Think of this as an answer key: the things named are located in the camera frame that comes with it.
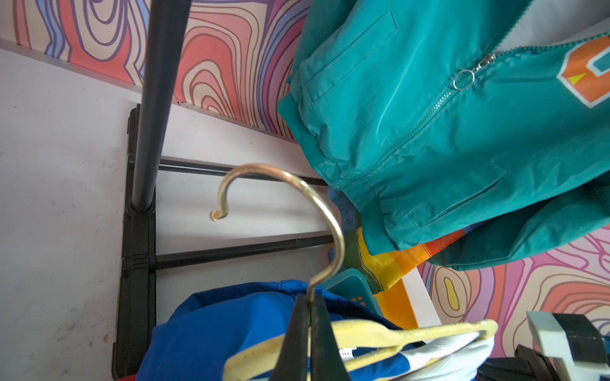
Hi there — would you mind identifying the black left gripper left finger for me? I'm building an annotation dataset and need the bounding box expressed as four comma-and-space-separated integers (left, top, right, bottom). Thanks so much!
269, 295, 310, 381

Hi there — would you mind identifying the blue white red jacket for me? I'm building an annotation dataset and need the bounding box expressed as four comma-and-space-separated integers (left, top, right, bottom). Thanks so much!
136, 280, 494, 380

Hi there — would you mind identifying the black clothes rack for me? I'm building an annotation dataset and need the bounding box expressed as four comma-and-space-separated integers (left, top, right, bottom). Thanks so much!
111, 1, 332, 379

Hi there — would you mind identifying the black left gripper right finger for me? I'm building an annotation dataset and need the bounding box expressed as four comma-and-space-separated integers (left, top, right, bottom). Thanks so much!
311, 294, 350, 381

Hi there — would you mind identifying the teal plastic basket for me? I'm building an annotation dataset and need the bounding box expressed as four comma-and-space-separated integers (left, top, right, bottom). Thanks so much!
320, 268, 383, 316

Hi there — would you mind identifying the multicolour patchwork jacket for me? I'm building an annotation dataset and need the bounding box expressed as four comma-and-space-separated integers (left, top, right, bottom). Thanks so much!
327, 185, 470, 294

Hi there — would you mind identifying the teal green jacket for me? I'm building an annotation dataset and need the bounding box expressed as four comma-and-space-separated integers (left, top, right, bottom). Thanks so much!
278, 1, 609, 271

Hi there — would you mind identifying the wooden hanger gold hook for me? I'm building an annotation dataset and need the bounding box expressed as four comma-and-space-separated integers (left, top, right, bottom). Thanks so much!
209, 163, 499, 381

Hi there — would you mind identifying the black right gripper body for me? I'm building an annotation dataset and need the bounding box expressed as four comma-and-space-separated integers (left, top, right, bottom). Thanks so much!
475, 344, 560, 381

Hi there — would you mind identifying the yellow plastic tray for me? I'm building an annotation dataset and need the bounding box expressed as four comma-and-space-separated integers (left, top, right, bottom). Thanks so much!
374, 280, 419, 330

